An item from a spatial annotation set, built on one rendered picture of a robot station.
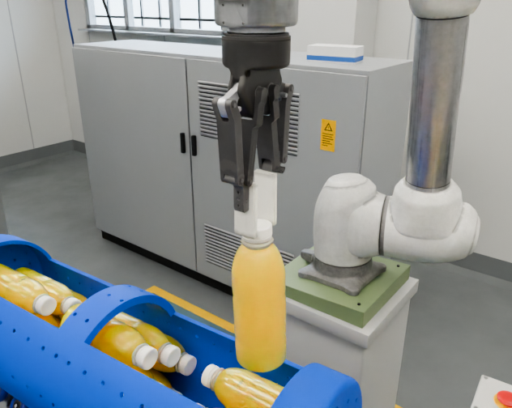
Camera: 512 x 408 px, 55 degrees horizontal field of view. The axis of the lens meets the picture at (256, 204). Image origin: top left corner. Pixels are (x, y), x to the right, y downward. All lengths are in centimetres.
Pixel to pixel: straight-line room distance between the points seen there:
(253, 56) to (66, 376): 60
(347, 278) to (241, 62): 86
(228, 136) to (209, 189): 236
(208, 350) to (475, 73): 267
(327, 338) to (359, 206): 35
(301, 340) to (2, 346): 73
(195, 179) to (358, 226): 183
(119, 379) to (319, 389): 31
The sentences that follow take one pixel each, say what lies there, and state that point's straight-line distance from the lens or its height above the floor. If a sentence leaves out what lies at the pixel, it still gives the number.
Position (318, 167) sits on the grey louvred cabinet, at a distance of 238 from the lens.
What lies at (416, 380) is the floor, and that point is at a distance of 269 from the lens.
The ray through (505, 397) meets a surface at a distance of 98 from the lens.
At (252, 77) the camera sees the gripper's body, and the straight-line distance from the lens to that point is 54.
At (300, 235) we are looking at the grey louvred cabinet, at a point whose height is 60.
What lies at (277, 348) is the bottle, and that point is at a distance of 68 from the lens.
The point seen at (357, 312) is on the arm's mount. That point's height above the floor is 104.
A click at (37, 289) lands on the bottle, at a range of 112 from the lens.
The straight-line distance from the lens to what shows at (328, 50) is 244.
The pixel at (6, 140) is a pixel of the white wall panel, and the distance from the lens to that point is 601.
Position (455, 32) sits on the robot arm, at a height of 167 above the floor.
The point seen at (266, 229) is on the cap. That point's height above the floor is 147.
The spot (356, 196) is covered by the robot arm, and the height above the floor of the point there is 129.
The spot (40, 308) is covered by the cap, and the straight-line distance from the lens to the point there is 109.
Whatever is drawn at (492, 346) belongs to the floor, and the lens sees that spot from 304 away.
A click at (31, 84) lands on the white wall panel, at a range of 607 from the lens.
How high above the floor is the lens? 173
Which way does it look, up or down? 23 degrees down
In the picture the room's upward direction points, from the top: straight up
